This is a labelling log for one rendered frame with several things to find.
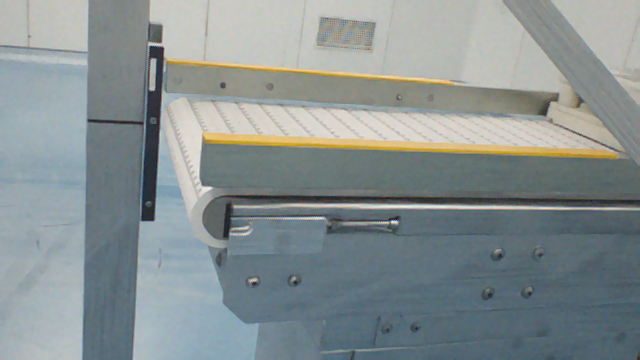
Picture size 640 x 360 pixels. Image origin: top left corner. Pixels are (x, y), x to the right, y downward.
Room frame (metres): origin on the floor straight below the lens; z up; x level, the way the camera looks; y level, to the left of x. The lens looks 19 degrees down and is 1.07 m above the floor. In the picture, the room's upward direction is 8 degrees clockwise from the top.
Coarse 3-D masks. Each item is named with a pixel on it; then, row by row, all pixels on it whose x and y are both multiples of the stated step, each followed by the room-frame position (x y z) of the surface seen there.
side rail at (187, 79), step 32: (256, 96) 0.68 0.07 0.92; (288, 96) 0.69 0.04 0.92; (320, 96) 0.71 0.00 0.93; (352, 96) 0.72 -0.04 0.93; (384, 96) 0.73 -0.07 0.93; (416, 96) 0.75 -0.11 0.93; (448, 96) 0.76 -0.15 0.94; (480, 96) 0.78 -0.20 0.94; (512, 96) 0.79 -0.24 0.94; (544, 96) 0.81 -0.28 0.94
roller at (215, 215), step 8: (216, 200) 0.41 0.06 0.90; (224, 200) 0.41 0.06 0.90; (208, 208) 0.41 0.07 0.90; (216, 208) 0.41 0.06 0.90; (224, 208) 0.41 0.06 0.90; (208, 216) 0.41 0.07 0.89; (216, 216) 0.41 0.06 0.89; (224, 216) 0.41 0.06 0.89; (208, 224) 0.41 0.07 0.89; (216, 224) 0.41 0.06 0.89; (224, 224) 0.41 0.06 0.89; (208, 232) 0.41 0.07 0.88; (216, 232) 0.41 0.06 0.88; (224, 232) 0.41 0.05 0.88
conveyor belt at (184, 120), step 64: (192, 128) 0.55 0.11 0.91; (256, 128) 0.57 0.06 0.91; (320, 128) 0.61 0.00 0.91; (384, 128) 0.64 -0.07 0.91; (448, 128) 0.68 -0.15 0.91; (512, 128) 0.73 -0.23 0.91; (192, 192) 0.43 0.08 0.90; (256, 192) 0.42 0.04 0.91; (320, 192) 0.44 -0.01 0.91; (384, 192) 0.46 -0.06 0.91; (448, 192) 0.48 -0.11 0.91; (512, 192) 0.50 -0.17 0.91
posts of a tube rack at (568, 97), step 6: (564, 84) 0.79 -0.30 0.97; (564, 90) 0.79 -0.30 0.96; (570, 90) 0.78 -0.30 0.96; (564, 96) 0.79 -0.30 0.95; (570, 96) 0.78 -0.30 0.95; (576, 96) 0.78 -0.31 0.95; (558, 102) 0.79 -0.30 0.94; (564, 102) 0.78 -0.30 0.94; (570, 102) 0.78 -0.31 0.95; (576, 102) 0.78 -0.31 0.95
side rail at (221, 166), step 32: (224, 160) 0.40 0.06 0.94; (256, 160) 0.40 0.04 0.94; (288, 160) 0.41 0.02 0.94; (320, 160) 0.42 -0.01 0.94; (352, 160) 0.43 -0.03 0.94; (384, 160) 0.44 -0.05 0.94; (416, 160) 0.45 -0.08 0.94; (448, 160) 0.45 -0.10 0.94; (480, 160) 0.46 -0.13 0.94; (512, 160) 0.47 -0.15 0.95; (544, 160) 0.48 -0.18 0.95; (576, 160) 0.49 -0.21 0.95; (608, 160) 0.50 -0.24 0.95; (576, 192) 0.50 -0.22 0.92; (608, 192) 0.51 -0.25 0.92
